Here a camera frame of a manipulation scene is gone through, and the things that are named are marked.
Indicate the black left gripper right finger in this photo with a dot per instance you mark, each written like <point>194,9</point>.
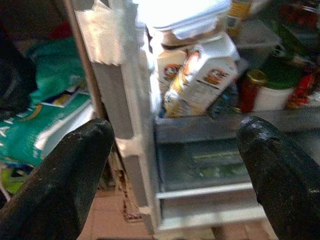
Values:
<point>282,180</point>

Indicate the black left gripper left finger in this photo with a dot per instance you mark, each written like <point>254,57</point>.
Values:
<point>55,190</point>

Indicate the clear fridge crisper drawer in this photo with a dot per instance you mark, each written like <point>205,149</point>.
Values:
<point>200,165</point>

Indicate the white open fridge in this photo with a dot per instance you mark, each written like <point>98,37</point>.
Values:
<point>112,82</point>

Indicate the bright green plastic bag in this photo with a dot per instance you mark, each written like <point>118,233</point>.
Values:
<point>12,180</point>

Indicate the teal printed rice sack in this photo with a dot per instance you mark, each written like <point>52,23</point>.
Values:
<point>27,135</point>

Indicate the white tub green lid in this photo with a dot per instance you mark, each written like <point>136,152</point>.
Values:
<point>272,97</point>

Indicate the red foil packet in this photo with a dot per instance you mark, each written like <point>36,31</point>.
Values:
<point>302,90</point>

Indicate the red jar gold lid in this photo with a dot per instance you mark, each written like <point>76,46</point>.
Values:
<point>250,92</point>

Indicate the teal plastic bag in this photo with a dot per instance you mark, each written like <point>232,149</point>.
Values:
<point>57,70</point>

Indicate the white printed drink carton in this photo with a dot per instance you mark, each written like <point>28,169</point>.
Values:
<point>200,82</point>

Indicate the red cloth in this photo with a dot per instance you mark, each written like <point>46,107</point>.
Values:
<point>61,31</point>

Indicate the cream printed carton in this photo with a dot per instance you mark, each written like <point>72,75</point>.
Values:
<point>167,67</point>

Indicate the yellow carton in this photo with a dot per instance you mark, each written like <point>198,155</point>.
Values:
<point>238,12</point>

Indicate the clear lidded food box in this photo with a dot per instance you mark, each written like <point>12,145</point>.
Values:
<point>190,22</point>

